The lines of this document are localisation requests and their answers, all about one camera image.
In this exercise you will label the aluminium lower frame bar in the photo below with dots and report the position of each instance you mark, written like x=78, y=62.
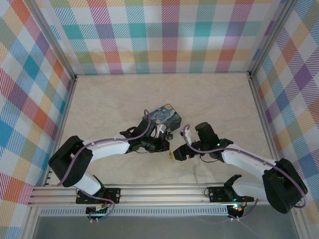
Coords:
x=28, y=224
x=300, y=224

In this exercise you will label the aluminium upright frame post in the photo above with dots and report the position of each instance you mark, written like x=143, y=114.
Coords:
x=49, y=37
x=274, y=32

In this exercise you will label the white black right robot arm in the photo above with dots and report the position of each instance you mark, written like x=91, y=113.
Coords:
x=244, y=159

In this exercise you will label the grey metal panel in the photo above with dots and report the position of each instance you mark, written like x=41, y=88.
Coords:
x=162, y=229

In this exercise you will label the blue starry night tin box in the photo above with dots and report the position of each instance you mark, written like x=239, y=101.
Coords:
x=165, y=114

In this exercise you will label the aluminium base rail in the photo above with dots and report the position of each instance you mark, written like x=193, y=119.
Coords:
x=162, y=194

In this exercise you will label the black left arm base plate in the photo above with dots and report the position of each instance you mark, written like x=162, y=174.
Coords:
x=113, y=194

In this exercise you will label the aluminium table edge rail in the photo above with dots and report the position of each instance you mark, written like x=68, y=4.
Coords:
x=62, y=124
x=261, y=112

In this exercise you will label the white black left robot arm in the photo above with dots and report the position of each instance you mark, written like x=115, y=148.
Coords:
x=109, y=148

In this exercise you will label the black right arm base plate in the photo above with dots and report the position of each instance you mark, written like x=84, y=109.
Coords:
x=216, y=193

